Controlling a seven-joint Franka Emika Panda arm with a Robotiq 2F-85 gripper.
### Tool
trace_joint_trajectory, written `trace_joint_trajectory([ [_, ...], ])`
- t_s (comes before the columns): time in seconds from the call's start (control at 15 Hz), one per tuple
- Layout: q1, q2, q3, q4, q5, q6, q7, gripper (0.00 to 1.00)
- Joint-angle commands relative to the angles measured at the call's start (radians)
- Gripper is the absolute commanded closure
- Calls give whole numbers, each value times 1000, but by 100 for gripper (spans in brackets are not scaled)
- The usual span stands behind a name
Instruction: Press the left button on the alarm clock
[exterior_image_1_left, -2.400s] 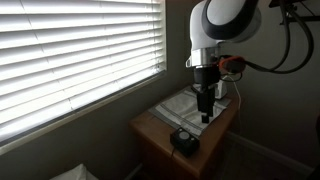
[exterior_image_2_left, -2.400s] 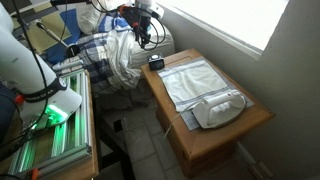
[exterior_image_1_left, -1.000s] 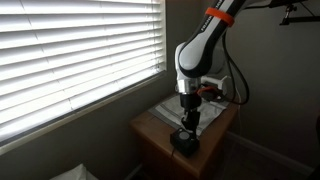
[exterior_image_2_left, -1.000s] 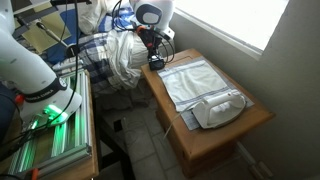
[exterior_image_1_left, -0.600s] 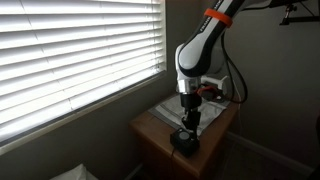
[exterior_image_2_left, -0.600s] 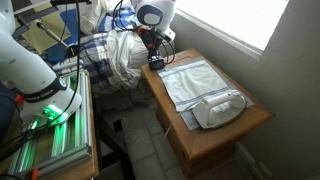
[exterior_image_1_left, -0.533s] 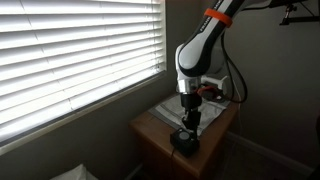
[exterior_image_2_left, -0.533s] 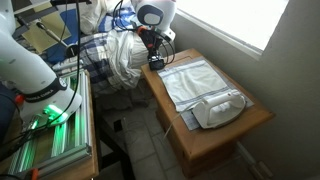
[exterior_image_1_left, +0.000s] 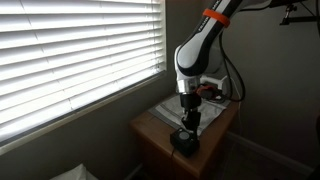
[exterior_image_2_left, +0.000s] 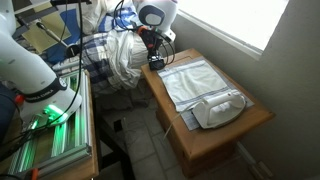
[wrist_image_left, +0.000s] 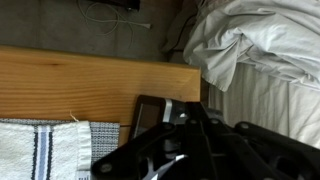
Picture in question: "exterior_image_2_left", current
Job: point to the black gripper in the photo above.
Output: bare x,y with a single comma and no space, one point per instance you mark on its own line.
151,41

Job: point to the black alarm clock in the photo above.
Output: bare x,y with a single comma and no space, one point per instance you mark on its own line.
156,66

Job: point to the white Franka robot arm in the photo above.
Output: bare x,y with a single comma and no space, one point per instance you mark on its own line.
26,66

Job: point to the red round button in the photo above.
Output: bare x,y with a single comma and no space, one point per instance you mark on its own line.
19,99

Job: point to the white crumpled bed sheet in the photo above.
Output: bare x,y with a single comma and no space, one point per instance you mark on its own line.
123,60

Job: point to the white striped towel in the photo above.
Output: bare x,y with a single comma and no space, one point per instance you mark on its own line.
193,83

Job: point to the blue plaid blanket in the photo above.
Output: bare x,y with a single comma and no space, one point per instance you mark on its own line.
96,63

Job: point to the white window sill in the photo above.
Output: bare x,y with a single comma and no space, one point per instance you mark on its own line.
226,36

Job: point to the grey woven mat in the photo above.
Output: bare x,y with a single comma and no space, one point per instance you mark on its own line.
190,123

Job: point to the white clothes iron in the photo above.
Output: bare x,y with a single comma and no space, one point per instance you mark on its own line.
216,113

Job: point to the black rod stand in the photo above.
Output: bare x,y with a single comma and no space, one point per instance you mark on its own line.
71,50

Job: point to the wooden nightstand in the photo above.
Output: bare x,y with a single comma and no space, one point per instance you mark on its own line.
206,140

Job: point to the yellow and blue board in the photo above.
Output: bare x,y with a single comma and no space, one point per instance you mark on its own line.
43,36

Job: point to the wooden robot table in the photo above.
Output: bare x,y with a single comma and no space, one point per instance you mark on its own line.
90,166

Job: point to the black metal table frame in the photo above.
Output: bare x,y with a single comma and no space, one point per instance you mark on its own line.
116,156

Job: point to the aluminium rail base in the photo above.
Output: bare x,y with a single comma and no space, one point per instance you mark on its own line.
76,133

